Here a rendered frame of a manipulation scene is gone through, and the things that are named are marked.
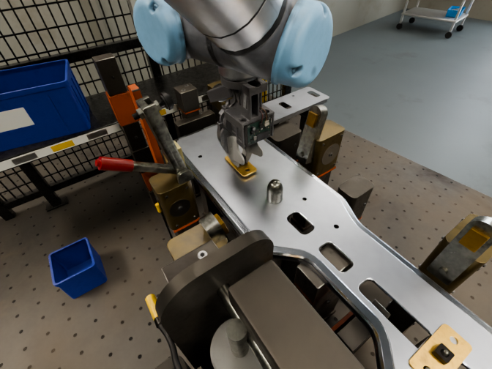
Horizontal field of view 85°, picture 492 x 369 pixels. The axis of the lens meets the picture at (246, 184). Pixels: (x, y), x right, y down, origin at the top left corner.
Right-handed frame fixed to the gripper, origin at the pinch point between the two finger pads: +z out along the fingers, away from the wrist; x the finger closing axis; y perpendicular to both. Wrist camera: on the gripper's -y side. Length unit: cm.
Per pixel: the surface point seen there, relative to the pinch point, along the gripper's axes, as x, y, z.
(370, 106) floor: 217, -97, 102
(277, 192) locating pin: -0.6, 13.9, -1.1
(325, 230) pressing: 2.4, 24.4, 2.2
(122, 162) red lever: -23.0, 0.5, -10.8
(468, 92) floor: 321, -53, 102
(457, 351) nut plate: 2.1, 47.6, 1.8
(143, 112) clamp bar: -17.3, 0.9, -18.2
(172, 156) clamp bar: -15.1, 1.7, -9.0
